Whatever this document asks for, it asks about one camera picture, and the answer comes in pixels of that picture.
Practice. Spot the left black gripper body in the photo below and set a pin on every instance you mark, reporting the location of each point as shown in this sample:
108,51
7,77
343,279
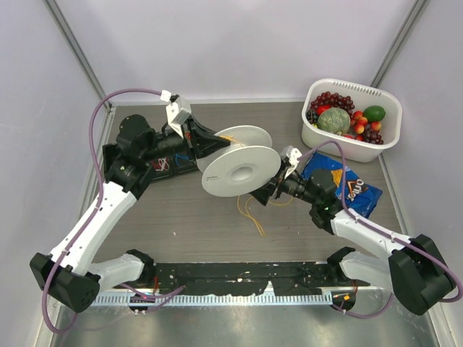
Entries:
169,142

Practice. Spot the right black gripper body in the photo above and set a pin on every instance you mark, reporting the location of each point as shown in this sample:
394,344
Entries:
293,184

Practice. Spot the white plastic spool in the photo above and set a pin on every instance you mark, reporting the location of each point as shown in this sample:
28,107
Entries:
246,165

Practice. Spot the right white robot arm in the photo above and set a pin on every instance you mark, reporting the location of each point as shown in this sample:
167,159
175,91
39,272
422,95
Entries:
412,270

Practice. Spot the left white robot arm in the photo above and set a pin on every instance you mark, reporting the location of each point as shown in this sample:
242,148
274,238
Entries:
67,273

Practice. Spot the white plastic basket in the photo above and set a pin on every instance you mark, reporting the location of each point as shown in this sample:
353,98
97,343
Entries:
363,96

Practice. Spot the blue chips bag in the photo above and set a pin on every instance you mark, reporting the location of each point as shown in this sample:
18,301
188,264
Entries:
358,194

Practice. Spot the green melon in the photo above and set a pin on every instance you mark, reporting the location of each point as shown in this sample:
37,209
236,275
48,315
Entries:
335,121

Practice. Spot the red strawberry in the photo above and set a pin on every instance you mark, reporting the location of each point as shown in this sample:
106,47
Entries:
322,108

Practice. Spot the dark purple grape bunch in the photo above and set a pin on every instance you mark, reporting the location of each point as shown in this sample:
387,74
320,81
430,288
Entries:
371,137

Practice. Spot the dark red grape bunch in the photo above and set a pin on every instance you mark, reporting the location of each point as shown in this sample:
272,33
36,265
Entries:
335,100

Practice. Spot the red yellow peach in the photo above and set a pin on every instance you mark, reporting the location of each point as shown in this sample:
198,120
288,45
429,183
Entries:
375,126

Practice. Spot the green lime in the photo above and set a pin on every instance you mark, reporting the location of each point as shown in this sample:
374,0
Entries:
374,113

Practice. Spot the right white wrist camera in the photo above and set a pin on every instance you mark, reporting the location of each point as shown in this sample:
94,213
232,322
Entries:
291,157

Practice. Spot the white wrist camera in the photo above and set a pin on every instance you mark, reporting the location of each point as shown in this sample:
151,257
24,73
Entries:
178,111
291,157

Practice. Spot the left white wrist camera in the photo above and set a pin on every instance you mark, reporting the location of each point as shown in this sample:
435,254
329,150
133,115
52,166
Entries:
178,111

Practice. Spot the black compartment cable box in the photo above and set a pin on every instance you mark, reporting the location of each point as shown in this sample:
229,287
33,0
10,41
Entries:
165,167

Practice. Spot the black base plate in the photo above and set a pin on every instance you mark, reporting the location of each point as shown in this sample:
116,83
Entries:
245,278

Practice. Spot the white slotted cable duct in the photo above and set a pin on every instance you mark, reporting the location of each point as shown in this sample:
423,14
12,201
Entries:
126,298

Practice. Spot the left aluminium frame post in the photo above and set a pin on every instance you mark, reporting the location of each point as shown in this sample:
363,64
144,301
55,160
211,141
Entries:
74,46

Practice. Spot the aluminium frame post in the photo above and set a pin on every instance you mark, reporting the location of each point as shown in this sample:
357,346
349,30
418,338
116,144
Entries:
74,46
411,20

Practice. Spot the right aluminium frame post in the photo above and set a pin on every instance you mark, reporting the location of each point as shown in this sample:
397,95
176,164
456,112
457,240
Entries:
411,20

